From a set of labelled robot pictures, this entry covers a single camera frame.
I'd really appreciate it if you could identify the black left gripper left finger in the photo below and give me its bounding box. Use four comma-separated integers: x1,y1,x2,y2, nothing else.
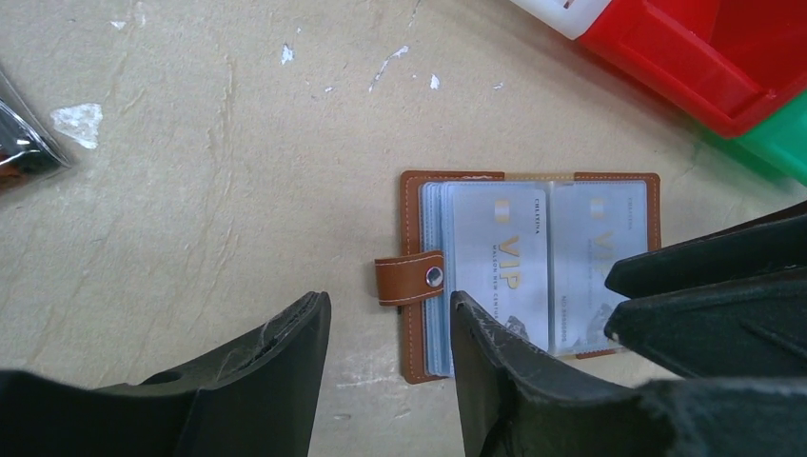
1,292,331,456

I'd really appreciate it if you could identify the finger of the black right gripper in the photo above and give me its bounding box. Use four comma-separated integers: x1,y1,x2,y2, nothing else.
604,268,806,378
605,202,806,299

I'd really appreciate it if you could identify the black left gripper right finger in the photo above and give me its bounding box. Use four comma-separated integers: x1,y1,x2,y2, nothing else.
450,291,806,456

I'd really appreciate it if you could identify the green plastic bin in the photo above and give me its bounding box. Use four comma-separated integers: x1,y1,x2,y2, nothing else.
735,91,806,186

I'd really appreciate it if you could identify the brown leather card holder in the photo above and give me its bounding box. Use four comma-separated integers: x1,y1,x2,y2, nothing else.
375,170,660,384

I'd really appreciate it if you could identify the white vip card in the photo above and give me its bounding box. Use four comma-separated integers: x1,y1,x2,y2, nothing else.
550,181,648,356
446,182,550,349

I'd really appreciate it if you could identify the red plastic bin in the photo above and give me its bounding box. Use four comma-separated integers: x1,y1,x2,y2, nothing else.
579,0,806,138

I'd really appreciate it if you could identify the white plastic bin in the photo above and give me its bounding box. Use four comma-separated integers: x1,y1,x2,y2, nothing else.
511,0,611,40

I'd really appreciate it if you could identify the pack of coloured markers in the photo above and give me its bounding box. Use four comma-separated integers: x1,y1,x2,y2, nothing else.
1,72,73,193

